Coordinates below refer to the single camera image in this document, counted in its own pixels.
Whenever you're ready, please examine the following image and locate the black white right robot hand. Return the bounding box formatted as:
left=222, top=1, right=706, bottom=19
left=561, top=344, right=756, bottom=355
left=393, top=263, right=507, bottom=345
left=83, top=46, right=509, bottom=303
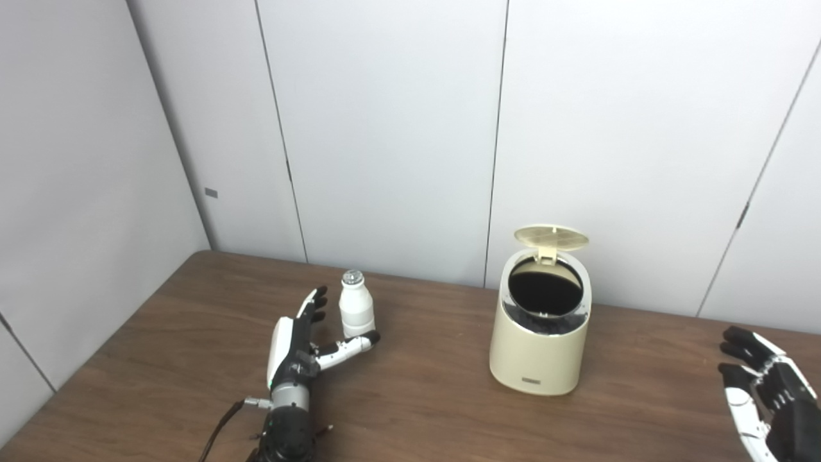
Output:
left=718, top=326, right=821, bottom=462

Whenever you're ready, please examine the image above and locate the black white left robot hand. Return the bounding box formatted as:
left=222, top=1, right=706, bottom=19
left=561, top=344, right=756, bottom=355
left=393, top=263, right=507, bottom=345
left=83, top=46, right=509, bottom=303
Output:
left=266, top=286, right=381, bottom=392

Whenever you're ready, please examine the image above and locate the small white plastic bottle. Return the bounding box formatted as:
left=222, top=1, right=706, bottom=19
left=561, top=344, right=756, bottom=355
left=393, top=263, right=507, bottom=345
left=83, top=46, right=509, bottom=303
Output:
left=338, top=269, right=377, bottom=339

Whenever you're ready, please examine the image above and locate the cream-colored round bin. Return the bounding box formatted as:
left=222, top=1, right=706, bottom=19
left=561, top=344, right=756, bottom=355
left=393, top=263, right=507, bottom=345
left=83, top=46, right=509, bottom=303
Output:
left=489, top=249, right=592, bottom=396

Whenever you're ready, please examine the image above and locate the cream round bin lid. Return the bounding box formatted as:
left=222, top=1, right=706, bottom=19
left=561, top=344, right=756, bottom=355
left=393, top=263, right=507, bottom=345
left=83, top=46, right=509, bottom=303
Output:
left=514, top=224, right=589, bottom=265

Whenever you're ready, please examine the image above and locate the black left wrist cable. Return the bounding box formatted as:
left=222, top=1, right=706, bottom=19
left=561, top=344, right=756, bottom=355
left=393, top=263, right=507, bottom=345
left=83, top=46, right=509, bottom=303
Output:
left=199, top=398, right=273, bottom=462

